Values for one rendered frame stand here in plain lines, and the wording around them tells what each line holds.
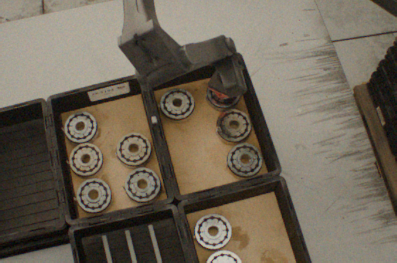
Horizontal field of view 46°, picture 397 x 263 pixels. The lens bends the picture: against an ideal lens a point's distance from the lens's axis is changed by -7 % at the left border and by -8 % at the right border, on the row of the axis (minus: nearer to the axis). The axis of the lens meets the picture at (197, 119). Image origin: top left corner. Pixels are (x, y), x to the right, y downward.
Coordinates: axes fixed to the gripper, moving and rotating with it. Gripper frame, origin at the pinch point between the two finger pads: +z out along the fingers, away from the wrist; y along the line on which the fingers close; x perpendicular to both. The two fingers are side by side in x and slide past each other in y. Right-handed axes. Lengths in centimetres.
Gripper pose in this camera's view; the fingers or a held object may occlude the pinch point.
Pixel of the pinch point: (224, 90)
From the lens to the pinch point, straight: 149.7
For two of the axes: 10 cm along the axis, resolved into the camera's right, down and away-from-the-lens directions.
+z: 0.0, 4.1, 9.1
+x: -8.7, -4.6, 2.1
